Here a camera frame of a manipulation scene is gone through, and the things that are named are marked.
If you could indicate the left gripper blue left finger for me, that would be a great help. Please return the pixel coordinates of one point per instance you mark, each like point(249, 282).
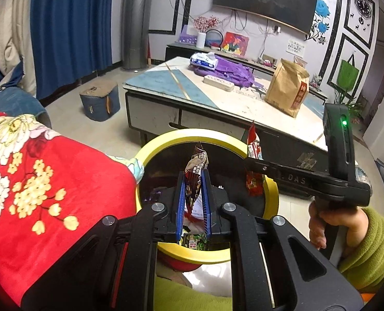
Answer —
point(180, 205)

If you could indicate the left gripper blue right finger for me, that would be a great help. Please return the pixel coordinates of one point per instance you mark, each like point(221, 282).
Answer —
point(205, 203)

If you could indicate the dark red snack wrapper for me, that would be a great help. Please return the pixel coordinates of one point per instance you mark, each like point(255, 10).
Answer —
point(193, 182)

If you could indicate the red snack packet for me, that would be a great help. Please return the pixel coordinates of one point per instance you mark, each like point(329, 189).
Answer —
point(254, 177)

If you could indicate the green pea snack packet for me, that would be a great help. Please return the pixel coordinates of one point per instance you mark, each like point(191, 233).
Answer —
point(197, 242)

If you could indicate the green sleeve right forearm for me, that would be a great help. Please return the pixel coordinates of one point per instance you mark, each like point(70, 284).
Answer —
point(364, 267)

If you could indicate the yellow rimmed trash bin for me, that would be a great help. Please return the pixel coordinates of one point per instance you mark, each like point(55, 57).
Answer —
point(235, 230)

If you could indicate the right hand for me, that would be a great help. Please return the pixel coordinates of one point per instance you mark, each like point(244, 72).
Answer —
point(355, 220)

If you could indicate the potted plant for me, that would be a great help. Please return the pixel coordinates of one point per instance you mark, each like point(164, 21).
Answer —
point(354, 107)

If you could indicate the coffee table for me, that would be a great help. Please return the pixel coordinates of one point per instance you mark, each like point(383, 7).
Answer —
point(171, 96)

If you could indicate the beige power strip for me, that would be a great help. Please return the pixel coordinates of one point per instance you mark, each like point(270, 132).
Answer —
point(218, 83)

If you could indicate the brown paper bag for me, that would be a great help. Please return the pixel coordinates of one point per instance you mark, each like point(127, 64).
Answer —
point(288, 88)

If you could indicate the green shopping bag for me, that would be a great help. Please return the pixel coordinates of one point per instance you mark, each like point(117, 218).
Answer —
point(348, 74)

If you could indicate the blue storage stool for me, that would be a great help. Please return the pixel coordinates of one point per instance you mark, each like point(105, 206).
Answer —
point(100, 99)

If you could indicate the purple cloth bag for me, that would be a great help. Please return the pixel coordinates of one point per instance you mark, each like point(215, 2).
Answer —
point(234, 72)

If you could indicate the tissue pack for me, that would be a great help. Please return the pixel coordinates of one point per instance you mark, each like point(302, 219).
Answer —
point(204, 60)

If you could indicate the red floral blanket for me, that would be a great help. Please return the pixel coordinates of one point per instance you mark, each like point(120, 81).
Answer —
point(52, 191)

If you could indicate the black tv stand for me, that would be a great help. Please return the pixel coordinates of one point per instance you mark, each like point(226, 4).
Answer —
point(186, 51)

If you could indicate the colourful painting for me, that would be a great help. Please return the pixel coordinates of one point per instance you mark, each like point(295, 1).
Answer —
point(235, 43)

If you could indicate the round mirror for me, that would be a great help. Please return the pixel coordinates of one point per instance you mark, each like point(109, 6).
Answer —
point(214, 39)

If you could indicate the white vase red flowers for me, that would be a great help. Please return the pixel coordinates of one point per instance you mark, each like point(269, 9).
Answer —
point(202, 24)

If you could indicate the blue sofa cover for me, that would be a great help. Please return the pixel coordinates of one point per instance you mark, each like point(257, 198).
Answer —
point(14, 102)

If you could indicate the silver tower air conditioner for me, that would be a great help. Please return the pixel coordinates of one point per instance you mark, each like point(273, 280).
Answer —
point(135, 27)

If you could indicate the blue curtain right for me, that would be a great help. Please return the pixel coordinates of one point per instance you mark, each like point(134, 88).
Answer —
point(70, 39)

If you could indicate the beige curtain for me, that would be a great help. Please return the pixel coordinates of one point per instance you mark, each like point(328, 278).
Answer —
point(16, 43)

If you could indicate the wall clock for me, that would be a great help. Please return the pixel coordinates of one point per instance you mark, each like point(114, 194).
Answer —
point(364, 8)

